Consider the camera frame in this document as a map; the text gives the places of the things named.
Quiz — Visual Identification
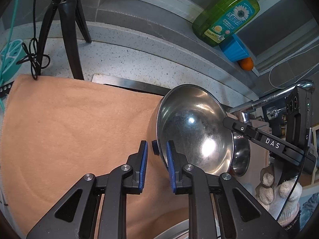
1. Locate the chrome faucet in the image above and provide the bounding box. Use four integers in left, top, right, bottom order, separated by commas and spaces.
229, 80, 315, 123

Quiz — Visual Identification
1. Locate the thin white cord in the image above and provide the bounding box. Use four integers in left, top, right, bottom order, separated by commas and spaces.
268, 38, 319, 89

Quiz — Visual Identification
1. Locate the black tripod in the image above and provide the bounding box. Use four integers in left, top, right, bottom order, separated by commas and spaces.
32, 0, 92, 80

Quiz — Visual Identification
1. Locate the person's right forearm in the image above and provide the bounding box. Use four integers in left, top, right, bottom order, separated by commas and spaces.
284, 214, 302, 232

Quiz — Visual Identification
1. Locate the large stainless steel bowl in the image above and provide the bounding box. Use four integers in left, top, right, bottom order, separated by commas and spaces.
147, 85, 235, 176

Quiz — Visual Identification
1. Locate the black port hub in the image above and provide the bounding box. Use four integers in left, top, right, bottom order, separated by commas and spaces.
0, 81, 14, 99

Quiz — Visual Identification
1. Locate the tan cloth mat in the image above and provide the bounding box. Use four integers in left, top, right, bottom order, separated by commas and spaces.
0, 73, 250, 239

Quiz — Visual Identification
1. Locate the blue ribbed cup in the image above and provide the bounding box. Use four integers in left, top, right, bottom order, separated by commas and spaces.
220, 33, 251, 62

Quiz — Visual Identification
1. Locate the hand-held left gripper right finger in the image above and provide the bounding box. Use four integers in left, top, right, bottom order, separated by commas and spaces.
166, 140, 289, 239

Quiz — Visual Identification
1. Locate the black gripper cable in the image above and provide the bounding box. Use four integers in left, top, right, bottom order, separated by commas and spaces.
275, 127, 313, 221

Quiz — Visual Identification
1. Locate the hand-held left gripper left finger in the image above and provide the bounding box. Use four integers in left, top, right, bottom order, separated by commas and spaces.
26, 140, 149, 239

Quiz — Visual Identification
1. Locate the black tripod cable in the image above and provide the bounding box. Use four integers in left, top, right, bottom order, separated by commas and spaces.
15, 0, 51, 80

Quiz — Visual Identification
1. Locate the green dish soap bottle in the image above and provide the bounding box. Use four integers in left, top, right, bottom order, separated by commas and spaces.
192, 0, 271, 47

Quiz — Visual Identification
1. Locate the orange fruit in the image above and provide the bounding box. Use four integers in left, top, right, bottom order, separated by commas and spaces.
238, 58, 254, 71

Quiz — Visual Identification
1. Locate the small red steel pot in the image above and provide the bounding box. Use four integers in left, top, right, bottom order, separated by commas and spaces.
230, 134, 251, 178

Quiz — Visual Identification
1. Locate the person's right hand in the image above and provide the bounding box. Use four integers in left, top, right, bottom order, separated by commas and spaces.
257, 166, 303, 227

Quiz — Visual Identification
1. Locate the round teal power strip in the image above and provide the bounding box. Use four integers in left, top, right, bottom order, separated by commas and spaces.
0, 39, 24, 67

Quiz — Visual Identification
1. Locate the pink rose floral plate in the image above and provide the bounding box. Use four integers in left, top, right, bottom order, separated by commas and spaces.
152, 218, 221, 239

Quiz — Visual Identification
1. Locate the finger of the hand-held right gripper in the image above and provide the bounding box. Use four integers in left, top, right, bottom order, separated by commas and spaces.
223, 117, 263, 144

